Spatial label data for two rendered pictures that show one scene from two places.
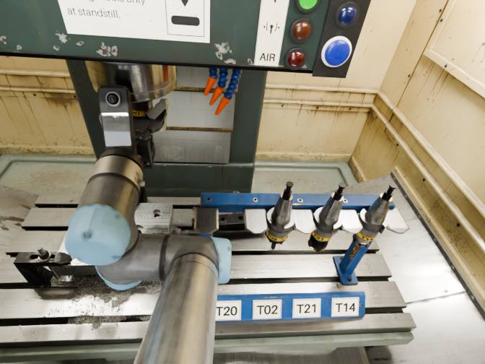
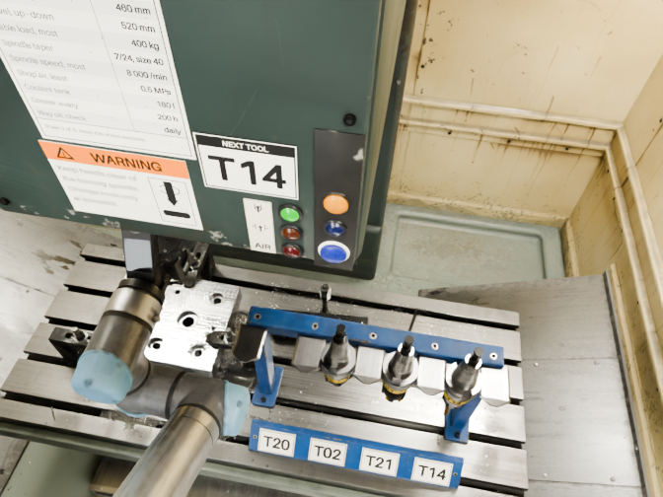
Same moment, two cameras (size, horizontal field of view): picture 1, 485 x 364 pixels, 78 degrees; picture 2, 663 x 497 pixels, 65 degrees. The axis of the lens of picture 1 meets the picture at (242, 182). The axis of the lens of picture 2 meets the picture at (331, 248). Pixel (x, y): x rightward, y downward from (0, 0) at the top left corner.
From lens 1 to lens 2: 0.39 m
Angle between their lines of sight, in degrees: 15
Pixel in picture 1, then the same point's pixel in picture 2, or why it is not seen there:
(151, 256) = (159, 396)
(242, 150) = not seen: hidden behind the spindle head
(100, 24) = (102, 208)
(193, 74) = not seen: hidden behind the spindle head
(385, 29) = (636, 31)
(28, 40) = (43, 210)
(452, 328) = not seen: outside the picture
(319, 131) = (511, 176)
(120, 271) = (128, 404)
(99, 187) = (109, 329)
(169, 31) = (163, 219)
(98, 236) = (98, 386)
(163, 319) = (133, 479)
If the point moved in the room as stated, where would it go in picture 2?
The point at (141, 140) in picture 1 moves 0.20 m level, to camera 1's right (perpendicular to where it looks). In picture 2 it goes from (167, 261) to (287, 298)
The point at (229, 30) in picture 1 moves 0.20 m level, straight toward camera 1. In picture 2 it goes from (220, 224) to (140, 390)
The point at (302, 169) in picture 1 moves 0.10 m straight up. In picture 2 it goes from (477, 230) to (483, 212)
